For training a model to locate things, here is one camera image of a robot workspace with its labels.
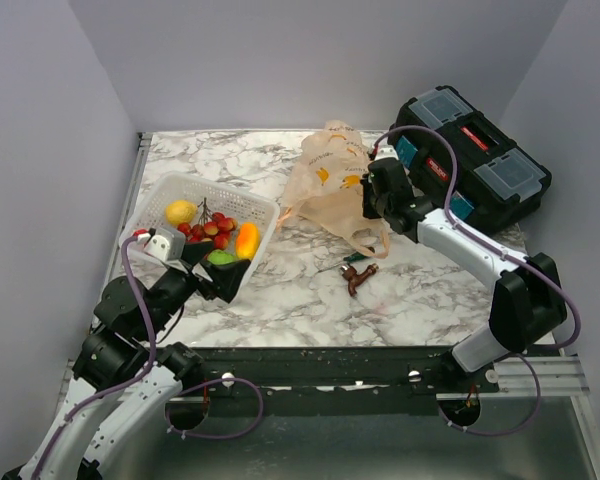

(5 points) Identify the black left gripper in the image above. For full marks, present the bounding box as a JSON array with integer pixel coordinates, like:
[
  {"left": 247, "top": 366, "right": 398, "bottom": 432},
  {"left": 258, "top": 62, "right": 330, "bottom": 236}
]
[{"left": 141, "top": 241, "right": 251, "bottom": 340}]

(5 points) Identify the green fake guava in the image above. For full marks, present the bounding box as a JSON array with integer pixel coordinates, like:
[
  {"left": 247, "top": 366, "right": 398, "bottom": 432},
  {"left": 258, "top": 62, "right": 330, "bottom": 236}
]
[{"left": 207, "top": 249, "right": 237, "bottom": 266}]

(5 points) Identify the orange fake mango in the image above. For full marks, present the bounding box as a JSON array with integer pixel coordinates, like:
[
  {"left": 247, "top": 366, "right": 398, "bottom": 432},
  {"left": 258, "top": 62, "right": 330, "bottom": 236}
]
[{"left": 235, "top": 222, "right": 260, "bottom": 260}]

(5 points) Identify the yellow fake fruit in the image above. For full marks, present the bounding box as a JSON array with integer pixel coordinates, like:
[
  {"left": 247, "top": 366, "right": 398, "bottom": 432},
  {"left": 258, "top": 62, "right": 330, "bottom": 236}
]
[{"left": 164, "top": 200, "right": 198, "bottom": 227}]

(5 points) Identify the peach banana-print plastic bag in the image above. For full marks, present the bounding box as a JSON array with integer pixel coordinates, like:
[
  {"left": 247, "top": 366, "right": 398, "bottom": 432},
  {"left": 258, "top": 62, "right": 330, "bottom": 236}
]
[{"left": 277, "top": 120, "right": 390, "bottom": 259}]

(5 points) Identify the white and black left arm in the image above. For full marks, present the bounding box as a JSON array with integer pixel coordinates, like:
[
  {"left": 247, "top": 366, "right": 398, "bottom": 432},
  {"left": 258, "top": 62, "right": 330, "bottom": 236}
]
[{"left": 4, "top": 242, "right": 251, "bottom": 479}]

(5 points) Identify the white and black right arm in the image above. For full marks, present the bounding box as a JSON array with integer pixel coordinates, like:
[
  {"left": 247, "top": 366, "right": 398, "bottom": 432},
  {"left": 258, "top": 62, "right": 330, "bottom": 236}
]
[{"left": 361, "top": 157, "right": 567, "bottom": 392}]

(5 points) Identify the red fake cherry bunch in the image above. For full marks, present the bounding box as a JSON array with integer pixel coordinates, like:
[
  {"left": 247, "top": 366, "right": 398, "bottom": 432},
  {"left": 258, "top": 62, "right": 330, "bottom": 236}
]
[{"left": 177, "top": 198, "right": 238, "bottom": 251}]

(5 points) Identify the white perforated plastic basket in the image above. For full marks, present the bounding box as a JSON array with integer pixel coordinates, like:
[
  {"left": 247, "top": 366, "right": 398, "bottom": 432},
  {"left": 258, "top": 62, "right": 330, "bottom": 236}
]
[{"left": 119, "top": 172, "right": 279, "bottom": 303}]

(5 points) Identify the brown faucet tap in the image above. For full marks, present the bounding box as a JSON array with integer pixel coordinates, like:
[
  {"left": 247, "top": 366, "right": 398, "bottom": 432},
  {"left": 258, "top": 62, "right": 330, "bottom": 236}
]
[{"left": 339, "top": 264, "right": 379, "bottom": 297}]

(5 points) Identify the black toolbox with blue latches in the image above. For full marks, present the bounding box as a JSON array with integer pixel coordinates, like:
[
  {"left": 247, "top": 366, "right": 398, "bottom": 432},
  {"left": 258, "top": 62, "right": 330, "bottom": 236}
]
[{"left": 387, "top": 85, "right": 552, "bottom": 235}]

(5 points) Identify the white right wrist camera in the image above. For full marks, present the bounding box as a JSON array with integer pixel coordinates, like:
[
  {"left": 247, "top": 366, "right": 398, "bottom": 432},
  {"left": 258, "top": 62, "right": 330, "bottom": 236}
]
[{"left": 373, "top": 145, "right": 398, "bottom": 161}]

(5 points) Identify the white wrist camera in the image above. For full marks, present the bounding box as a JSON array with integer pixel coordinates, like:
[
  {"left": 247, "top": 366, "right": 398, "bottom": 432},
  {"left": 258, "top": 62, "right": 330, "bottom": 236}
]
[
  {"left": 144, "top": 227, "right": 186, "bottom": 263},
  {"left": 373, "top": 145, "right": 398, "bottom": 161}
]

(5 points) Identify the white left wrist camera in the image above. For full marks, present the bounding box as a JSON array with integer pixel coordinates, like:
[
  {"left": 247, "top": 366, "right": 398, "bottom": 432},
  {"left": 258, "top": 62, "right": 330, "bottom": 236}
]
[{"left": 144, "top": 227, "right": 186, "bottom": 263}]

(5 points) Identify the green-handled screwdriver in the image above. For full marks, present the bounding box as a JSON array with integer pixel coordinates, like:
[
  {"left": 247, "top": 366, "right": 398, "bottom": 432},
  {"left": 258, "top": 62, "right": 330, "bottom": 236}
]
[{"left": 334, "top": 252, "right": 366, "bottom": 266}]

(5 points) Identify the black mounting rail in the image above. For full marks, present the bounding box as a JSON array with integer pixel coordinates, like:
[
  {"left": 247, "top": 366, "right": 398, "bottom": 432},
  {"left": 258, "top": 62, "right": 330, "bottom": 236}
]
[{"left": 180, "top": 346, "right": 499, "bottom": 418}]

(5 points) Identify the aluminium frame extrusion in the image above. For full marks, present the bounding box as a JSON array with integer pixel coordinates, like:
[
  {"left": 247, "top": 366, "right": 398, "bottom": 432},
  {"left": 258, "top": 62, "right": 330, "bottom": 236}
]
[{"left": 484, "top": 356, "right": 590, "bottom": 398}]

